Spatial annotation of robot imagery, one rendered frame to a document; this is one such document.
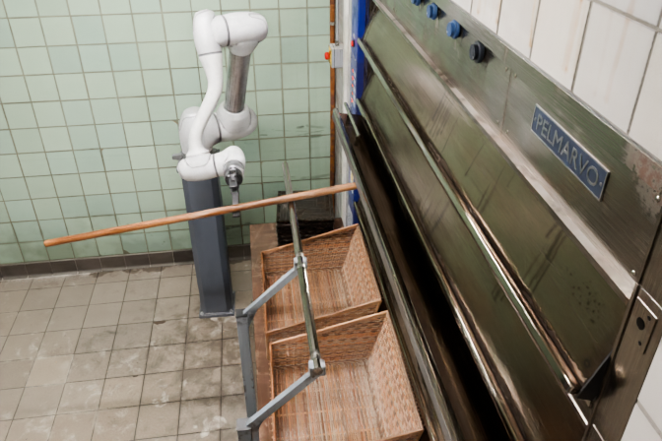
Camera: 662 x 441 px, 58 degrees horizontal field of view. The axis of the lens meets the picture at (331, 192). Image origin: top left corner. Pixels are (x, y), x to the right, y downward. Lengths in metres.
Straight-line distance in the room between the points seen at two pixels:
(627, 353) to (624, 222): 0.18
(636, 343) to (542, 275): 0.26
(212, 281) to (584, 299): 2.69
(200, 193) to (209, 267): 0.48
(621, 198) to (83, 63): 3.02
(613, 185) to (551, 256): 0.22
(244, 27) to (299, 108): 1.03
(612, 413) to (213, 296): 2.80
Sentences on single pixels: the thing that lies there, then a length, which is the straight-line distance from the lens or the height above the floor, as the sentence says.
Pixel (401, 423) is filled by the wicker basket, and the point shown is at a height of 0.74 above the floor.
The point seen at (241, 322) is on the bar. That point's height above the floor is 0.92.
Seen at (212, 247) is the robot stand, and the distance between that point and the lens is 3.34.
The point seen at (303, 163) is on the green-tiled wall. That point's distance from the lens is 3.72.
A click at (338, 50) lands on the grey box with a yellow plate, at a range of 3.09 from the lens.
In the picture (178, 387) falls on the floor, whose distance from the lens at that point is 3.32.
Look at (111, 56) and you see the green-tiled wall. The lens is 3.49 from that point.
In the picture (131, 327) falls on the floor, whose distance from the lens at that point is 3.71.
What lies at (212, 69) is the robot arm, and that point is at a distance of 2.62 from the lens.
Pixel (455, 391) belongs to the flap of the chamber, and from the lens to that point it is 1.39.
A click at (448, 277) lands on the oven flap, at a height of 1.47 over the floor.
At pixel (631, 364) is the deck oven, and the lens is 0.95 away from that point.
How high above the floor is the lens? 2.45
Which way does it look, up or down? 31 degrees down
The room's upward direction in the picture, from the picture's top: straight up
